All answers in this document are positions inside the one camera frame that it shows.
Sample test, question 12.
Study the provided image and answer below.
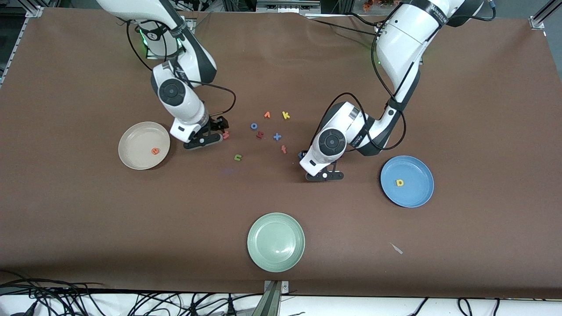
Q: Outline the beige brown plate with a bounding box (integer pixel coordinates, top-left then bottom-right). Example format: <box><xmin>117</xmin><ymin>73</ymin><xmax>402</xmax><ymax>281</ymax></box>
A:
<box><xmin>118</xmin><ymin>121</ymin><xmax>171</xmax><ymax>170</ymax></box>

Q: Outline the blue plastic plate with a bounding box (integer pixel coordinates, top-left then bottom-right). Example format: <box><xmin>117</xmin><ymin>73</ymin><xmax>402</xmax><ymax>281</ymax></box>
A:
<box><xmin>380</xmin><ymin>155</ymin><xmax>435</xmax><ymax>208</ymax></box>

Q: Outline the pale green plate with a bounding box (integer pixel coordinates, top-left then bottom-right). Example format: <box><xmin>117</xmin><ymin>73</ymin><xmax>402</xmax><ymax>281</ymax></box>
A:
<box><xmin>247</xmin><ymin>212</ymin><xmax>306</xmax><ymax>273</ymax></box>

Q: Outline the brown table cover sheet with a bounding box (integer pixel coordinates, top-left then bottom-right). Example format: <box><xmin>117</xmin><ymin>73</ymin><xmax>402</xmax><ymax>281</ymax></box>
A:
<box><xmin>0</xmin><ymin>7</ymin><xmax>562</xmax><ymax>299</ymax></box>

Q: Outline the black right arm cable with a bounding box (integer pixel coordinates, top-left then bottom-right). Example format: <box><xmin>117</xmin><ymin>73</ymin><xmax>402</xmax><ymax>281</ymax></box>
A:
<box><xmin>126</xmin><ymin>20</ymin><xmax>238</xmax><ymax>119</ymax></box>

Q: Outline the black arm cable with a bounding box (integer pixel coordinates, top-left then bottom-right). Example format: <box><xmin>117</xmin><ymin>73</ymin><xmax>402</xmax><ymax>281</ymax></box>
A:
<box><xmin>126</xmin><ymin>20</ymin><xmax>238</xmax><ymax>119</ymax></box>
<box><xmin>310</xmin><ymin>26</ymin><xmax>407</xmax><ymax>152</ymax></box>

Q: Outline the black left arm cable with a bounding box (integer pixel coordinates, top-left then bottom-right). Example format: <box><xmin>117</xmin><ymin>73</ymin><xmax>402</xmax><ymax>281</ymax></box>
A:
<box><xmin>310</xmin><ymin>26</ymin><xmax>407</xmax><ymax>152</ymax></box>

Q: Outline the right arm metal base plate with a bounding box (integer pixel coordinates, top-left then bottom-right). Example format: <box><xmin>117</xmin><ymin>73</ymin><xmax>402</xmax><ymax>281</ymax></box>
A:
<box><xmin>146</xmin><ymin>18</ymin><xmax>196</xmax><ymax>60</ymax></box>

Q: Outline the grey metal frame box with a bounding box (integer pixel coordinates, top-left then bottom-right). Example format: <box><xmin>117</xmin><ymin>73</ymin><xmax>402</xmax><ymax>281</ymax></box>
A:
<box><xmin>257</xmin><ymin>0</ymin><xmax>321</xmax><ymax>14</ymax></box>

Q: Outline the thin black table cable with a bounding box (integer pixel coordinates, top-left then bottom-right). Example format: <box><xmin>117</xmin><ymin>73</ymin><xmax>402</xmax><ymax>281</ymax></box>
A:
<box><xmin>307</xmin><ymin>17</ymin><xmax>381</xmax><ymax>37</ymax></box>
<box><xmin>347</xmin><ymin>12</ymin><xmax>388</xmax><ymax>28</ymax></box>

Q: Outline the metal table clamp bracket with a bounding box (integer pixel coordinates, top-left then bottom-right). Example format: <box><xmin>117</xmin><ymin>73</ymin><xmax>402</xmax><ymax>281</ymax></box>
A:
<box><xmin>263</xmin><ymin>280</ymin><xmax>289</xmax><ymax>316</ymax></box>

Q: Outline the aluminium table edge rail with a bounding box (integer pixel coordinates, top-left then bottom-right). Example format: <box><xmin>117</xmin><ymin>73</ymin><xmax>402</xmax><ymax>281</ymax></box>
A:
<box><xmin>0</xmin><ymin>15</ymin><xmax>31</xmax><ymax>86</ymax></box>

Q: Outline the black floor cable tangle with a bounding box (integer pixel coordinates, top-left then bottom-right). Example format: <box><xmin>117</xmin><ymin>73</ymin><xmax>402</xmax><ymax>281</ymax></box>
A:
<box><xmin>0</xmin><ymin>270</ymin><xmax>264</xmax><ymax>316</ymax></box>

